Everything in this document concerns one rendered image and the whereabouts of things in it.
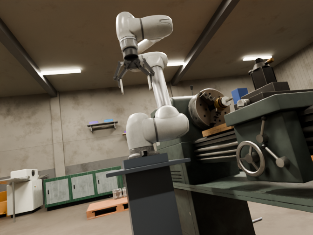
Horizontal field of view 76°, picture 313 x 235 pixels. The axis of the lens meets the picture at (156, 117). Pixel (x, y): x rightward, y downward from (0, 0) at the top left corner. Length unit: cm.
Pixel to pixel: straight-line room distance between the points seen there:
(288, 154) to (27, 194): 611
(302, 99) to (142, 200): 86
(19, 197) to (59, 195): 104
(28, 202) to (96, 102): 394
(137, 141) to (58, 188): 491
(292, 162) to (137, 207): 74
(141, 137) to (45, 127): 719
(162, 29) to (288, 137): 74
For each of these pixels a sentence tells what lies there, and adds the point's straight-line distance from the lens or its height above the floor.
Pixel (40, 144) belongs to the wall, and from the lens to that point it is 819.
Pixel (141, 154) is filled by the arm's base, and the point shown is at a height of 82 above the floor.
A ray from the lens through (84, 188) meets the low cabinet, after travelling 586.
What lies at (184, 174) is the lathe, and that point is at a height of 63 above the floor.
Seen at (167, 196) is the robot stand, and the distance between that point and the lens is 116.
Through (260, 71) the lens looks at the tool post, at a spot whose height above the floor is 110.
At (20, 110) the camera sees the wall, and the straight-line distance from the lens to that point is 868.
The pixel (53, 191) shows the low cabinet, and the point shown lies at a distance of 601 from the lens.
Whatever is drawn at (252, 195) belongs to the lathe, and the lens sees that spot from 101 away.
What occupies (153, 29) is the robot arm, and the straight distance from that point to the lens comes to 108.
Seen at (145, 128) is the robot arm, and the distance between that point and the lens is 119.
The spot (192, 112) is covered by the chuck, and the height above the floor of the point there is 107.
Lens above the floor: 77
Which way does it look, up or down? 12 degrees up
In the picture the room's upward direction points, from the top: 10 degrees counter-clockwise
